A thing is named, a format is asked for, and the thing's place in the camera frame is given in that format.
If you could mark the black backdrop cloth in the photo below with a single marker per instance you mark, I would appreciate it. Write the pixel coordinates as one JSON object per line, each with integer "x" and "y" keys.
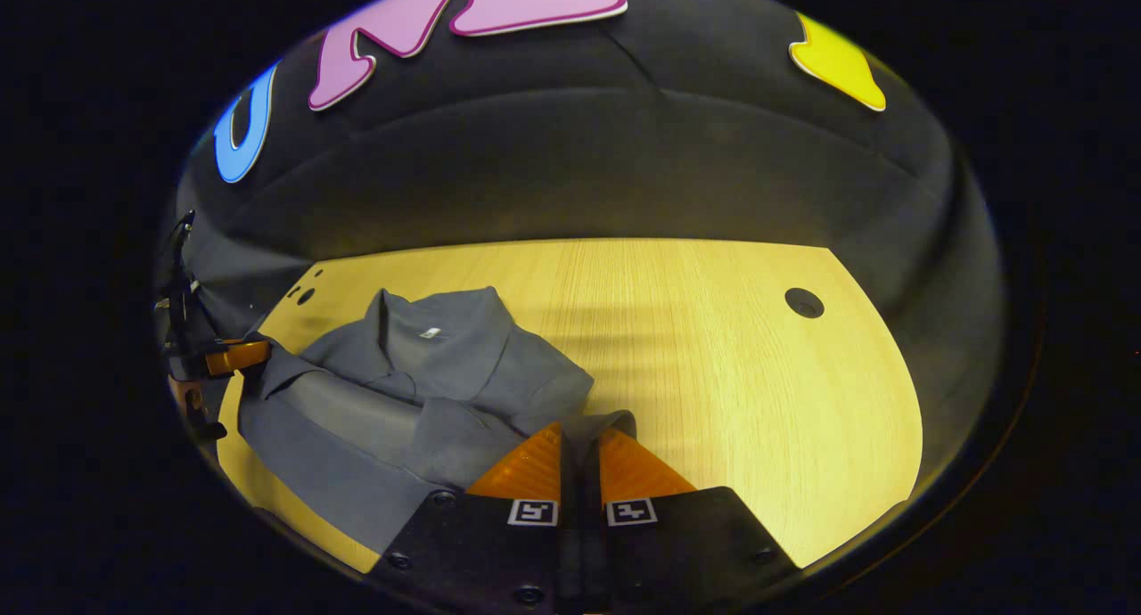
{"x": 624, "y": 151}

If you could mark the grey polo shirt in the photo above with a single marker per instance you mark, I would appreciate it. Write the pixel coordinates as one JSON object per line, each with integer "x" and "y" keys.
{"x": 428, "y": 365}

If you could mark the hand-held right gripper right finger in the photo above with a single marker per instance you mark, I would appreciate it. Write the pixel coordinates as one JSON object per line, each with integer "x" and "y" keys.
{"x": 686, "y": 544}

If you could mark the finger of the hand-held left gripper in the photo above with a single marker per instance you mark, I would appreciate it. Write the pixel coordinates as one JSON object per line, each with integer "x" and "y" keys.
{"x": 236, "y": 357}

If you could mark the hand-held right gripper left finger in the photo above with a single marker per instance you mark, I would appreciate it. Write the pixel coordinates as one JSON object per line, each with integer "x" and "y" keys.
{"x": 472, "y": 544}

